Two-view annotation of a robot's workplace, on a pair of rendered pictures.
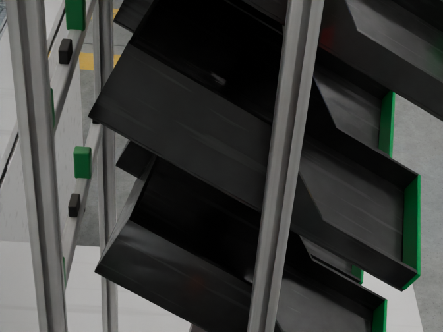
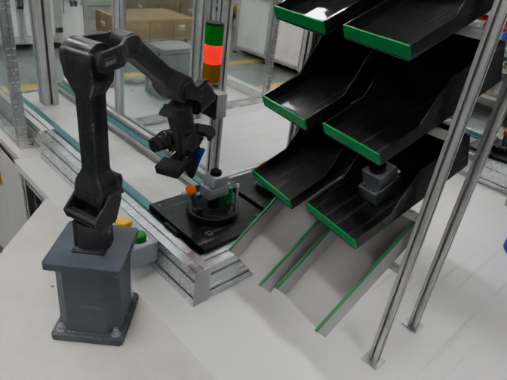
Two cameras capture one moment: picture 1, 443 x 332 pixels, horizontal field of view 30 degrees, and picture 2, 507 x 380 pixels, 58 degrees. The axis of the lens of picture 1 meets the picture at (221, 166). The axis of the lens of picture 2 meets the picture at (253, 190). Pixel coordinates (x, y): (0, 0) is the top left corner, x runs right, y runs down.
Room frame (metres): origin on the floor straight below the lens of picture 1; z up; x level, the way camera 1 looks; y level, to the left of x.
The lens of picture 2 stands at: (1.06, -0.75, 1.64)
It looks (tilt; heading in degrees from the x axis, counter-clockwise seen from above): 29 degrees down; 135
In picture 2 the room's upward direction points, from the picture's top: 8 degrees clockwise
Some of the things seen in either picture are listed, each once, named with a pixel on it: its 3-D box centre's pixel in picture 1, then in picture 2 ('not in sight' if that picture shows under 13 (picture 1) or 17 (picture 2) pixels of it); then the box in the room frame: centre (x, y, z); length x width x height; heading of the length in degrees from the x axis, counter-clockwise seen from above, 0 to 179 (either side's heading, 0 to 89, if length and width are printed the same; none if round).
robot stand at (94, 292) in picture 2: not in sight; (95, 282); (0.34, -0.45, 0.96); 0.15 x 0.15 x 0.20; 47
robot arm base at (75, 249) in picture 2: not in sight; (93, 231); (0.35, -0.45, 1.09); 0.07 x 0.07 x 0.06; 47
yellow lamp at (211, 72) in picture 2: not in sight; (211, 72); (0.07, 0.02, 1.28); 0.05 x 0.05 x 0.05
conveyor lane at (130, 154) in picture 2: not in sight; (158, 182); (-0.04, -0.07, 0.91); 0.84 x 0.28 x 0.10; 2
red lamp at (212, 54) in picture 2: not in sight; (213, 53); (0.07, 0.02, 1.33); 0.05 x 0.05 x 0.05
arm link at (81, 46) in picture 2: not in sight; (94, 131); (0.34, -0.43, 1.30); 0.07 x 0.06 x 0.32; 19
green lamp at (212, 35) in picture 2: not in sight; (214, 34); (0.07, 0.02, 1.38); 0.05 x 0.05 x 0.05
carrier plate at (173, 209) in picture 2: not in sight; (211, 214); (0.26, -0.09, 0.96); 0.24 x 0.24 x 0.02; 2
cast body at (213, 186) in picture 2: not in sight; (218, 181); (0.26, -0.08, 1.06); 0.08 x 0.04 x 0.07; 92
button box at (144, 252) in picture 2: not in sight; (123, 234); (0.18, -0.31, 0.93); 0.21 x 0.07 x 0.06; 2
